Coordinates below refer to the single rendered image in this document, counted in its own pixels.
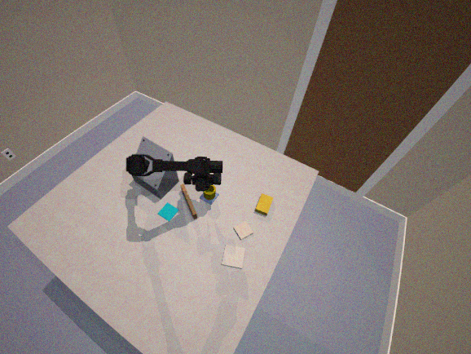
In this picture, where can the yellow rectangular block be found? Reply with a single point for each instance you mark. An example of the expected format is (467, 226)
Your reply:
(264, 204)

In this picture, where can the brown rectangular block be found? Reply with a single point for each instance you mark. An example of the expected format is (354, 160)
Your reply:
(188, 201)

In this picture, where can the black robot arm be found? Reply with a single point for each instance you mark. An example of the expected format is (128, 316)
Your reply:
(137, 165)

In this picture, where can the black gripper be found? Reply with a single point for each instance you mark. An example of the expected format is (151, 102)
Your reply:
(214, 178)

